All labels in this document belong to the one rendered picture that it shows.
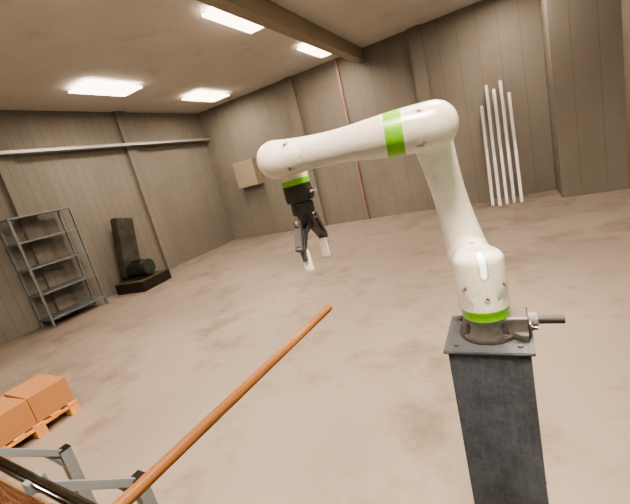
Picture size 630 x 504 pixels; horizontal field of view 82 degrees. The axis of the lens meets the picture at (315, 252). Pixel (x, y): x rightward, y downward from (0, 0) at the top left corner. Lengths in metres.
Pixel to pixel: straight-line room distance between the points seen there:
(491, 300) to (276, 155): 0.68
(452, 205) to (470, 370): 0.47
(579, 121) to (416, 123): 7.82
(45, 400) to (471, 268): 4.08
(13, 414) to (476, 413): 3.91
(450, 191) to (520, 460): 0.78
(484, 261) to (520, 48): 8.87
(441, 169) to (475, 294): 0.37
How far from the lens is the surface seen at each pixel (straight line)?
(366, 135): 0.97
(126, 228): 9.85
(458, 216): 1.17
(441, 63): 9.84
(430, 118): 0.97
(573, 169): 8.78
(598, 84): 8.77
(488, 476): 1.36
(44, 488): 1.26
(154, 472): 1.02
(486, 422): 1.23
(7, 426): 4.39
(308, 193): 1.16
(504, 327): 1.12
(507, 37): 9.80
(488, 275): 1.04
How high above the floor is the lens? 1.76
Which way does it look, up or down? 13 degrees down
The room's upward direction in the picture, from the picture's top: 14 degrees counter-clockwise
